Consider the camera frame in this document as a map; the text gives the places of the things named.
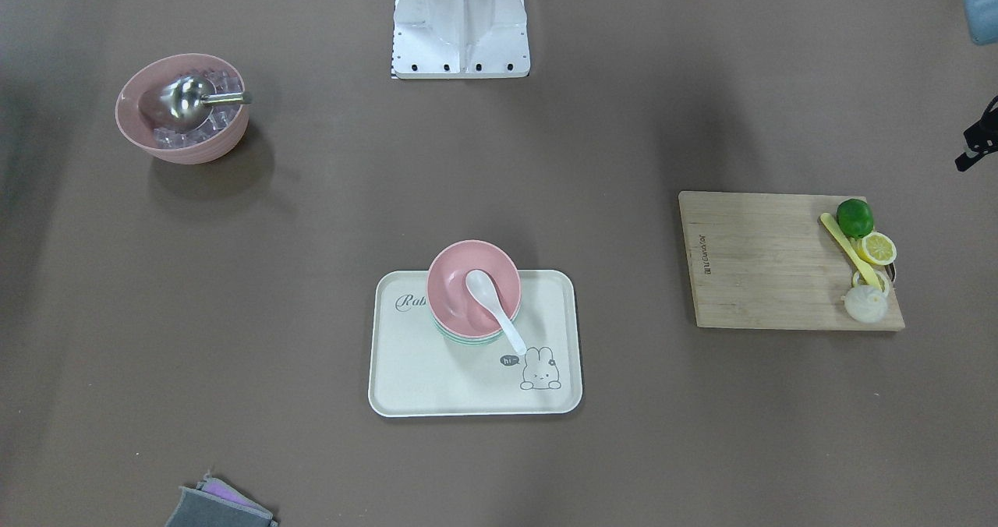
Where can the wooden cutting board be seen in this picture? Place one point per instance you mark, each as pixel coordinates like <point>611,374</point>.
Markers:
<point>764,261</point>

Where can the white rabbit tray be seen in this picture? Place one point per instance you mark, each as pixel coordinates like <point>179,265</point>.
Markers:
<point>416,370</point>

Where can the small pink bowl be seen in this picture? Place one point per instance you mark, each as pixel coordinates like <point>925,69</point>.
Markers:
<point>445,282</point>

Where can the lemon slice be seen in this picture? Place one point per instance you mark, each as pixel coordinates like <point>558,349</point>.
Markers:
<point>882,280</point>
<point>876,249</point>

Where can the green toy lime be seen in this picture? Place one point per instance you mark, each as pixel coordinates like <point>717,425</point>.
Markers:
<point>855,218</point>

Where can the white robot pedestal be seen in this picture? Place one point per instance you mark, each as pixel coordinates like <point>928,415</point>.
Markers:
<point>460,39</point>

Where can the stacked green bowls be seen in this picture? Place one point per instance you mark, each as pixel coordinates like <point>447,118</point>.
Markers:
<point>475,328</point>

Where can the grey folded cloth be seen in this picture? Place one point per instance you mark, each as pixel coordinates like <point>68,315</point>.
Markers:
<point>214,502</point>

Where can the upper lemon slice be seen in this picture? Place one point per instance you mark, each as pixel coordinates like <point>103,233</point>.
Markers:
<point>882,280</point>

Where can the metal ice scoop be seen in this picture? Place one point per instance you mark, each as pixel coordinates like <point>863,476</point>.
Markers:
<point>185,104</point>

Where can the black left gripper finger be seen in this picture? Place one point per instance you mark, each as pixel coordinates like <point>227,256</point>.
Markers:
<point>980,139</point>

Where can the white ceramic spoon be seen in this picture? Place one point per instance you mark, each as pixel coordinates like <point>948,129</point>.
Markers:
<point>481,287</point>

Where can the lower lemon slice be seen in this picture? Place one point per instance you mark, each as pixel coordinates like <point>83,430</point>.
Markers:
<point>876,249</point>

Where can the white toy steamed bun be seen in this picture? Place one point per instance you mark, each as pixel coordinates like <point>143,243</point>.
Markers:
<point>866,303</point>

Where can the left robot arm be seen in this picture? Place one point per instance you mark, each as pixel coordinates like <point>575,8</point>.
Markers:
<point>981,16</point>

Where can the large pink bowl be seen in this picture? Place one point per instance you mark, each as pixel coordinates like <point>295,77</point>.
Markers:
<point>139,131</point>

